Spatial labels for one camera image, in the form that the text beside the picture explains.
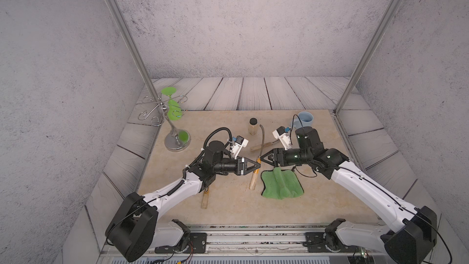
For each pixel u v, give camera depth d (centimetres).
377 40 87
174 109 91
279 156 64
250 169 70
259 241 75
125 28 83
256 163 71
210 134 60
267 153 67
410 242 37
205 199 84
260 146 102
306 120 111
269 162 67
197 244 73
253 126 104
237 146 71
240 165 66
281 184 84
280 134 68
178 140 105
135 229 41
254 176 71
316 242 73
